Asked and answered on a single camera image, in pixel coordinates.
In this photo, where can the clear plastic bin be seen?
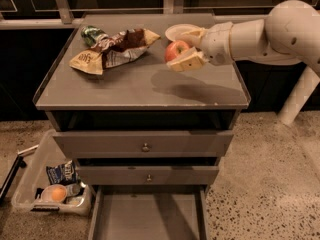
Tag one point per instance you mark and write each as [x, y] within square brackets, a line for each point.
[27, 195]

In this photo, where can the grey middle drawer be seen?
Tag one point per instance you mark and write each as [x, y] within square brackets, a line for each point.
[148, 175]

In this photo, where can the grey bottom drawer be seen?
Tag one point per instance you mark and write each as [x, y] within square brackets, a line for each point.
[136, 213]

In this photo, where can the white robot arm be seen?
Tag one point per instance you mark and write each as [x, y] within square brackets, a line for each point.
[289, 34]

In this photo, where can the red apple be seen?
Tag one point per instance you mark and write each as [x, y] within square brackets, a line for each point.
[176, 49]

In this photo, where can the metal railing frame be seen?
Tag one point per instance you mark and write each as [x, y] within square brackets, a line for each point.
[50, 14]

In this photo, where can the grey drawer cabinet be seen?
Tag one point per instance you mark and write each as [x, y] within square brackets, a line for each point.
[143, 95]

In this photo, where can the white paper bowl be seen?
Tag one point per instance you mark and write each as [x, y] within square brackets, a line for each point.
[174, 30]

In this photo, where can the blue snack bag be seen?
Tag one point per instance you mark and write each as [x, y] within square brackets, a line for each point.
[64, 174]

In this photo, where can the green soda can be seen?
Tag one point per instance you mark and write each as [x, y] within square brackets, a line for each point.
[92, 35]

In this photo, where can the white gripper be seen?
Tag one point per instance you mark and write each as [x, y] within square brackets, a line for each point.
[216, 43]

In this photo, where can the white diagonal pole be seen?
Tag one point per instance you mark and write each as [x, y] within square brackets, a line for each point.
[305, 86]

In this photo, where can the grey drawer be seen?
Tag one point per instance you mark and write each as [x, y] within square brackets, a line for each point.
[143, 144]
[148, 175]
[136, 213]

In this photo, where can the brown crumpled chip bag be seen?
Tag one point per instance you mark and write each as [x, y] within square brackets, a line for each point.
[121, 48]

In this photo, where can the grey top drawer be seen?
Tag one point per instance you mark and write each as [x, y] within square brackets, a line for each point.
[143, 144]

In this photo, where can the orange fruit cup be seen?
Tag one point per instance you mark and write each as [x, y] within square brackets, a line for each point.
[54, 193]

